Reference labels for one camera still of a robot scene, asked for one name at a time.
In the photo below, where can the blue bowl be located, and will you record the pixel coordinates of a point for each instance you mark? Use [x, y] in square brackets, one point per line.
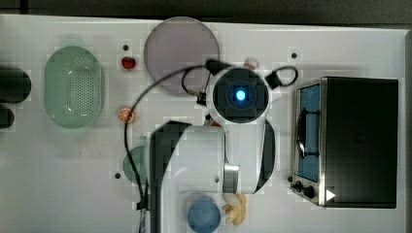
[204, 216]

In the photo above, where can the yellow croissant toy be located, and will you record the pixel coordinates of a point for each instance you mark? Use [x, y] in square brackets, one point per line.
[235, 208]

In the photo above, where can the green mug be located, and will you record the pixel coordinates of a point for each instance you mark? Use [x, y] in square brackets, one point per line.
[136, 162]

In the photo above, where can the black cylinder mount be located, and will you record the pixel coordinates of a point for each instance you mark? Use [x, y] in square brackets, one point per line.
[15, 86]

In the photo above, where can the green colander basket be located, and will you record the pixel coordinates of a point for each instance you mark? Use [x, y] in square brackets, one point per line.
[74, 87]

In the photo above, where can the small red strawberry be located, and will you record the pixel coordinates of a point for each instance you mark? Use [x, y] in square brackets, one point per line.
[128, 62]

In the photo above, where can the black toaster oven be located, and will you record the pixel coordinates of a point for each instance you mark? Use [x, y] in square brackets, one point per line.
[345, 142]

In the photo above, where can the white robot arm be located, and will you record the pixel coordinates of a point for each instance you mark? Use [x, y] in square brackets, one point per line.
[236, 156]

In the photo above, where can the grey oval plate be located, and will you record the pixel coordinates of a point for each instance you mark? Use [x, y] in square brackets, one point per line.
[178, 43]

